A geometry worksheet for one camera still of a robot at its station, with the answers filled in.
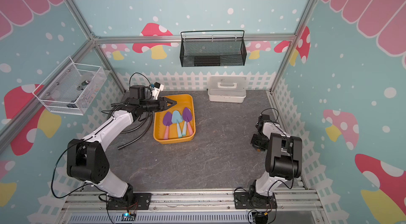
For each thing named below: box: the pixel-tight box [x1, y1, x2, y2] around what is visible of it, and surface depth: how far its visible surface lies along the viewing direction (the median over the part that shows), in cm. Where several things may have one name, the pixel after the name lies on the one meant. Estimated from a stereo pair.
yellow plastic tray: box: [153, 94, 197, 145], surface depth 102 cm
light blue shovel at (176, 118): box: [171, 110, 183, 138], surface depth 105 cm
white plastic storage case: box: [207, 75, 247, 104], surface depth 111 cm
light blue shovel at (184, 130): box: [181, 120, 187, 136], surface depth 98 cm
